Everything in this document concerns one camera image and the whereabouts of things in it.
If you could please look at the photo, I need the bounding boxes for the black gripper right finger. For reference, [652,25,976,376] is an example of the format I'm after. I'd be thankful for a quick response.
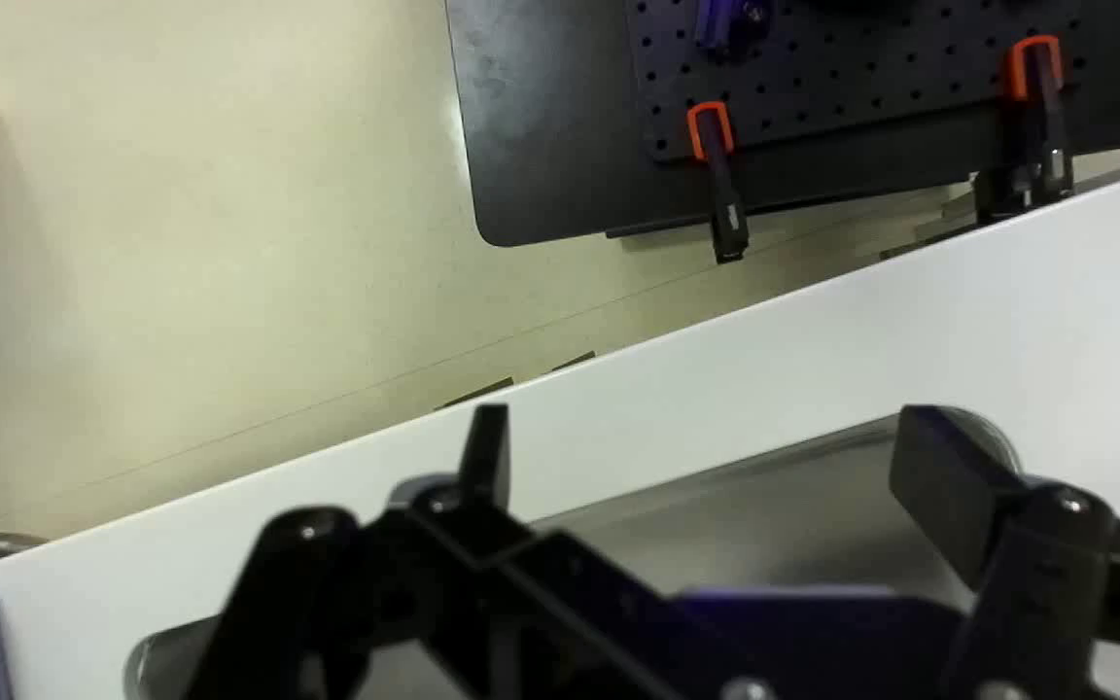
[888,399,1120,700]

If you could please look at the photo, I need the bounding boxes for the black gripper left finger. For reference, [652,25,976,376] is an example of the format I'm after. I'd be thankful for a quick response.
[183,399,748,700]

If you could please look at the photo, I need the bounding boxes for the stainless steel sink basin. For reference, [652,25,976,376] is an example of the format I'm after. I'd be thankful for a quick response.
[125,412,1120,700]

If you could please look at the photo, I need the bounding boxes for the orange and black clamp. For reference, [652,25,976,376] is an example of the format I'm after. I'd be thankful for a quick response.
[679,97,753,268]
[970,31,1081,224]

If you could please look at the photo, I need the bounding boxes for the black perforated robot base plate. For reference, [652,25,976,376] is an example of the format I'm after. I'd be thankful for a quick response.
[441,0,1120,250]

